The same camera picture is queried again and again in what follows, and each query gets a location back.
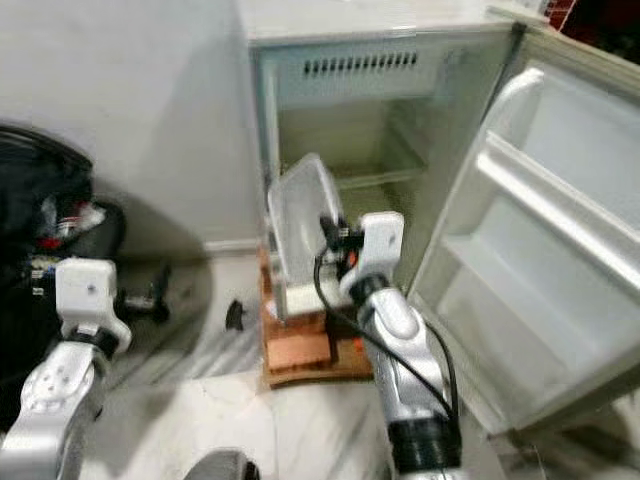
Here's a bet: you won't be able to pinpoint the white fridge door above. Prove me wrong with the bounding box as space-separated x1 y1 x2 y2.
408 25 640 441

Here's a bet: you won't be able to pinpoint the orange brown wooden base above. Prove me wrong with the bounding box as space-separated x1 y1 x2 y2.
260 250 381 389

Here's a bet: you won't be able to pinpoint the white door shelf rail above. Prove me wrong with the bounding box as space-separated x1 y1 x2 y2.
475 130 640 266

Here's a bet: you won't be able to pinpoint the red white packet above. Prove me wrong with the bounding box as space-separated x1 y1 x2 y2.
40 198 106 251

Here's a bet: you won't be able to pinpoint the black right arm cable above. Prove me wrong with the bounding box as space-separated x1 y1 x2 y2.
312 245 461 431

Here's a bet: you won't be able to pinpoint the clear plastic container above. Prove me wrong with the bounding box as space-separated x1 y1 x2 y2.
267 153 346 291

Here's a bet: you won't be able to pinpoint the fridge inner shelf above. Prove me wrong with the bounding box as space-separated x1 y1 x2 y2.
335 165 423 191

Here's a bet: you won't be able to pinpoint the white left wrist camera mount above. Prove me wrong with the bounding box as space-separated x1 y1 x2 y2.
55 257 133 351

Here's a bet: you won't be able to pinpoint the small black object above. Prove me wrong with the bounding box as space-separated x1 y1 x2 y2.
226 299 247 330

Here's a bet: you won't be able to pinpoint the small white fridge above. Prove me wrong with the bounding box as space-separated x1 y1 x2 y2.
238 0 526 323

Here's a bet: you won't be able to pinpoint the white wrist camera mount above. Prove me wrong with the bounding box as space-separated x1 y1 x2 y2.
338 211 406 301
55 257 133 351

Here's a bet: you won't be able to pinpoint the dark red furniture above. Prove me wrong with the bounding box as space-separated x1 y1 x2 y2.
548 0 640 71

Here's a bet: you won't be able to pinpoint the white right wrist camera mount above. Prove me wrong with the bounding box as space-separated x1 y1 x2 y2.
338 211 406 301

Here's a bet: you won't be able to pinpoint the grey robot leg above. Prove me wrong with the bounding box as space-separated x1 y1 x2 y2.
185 449 261 480

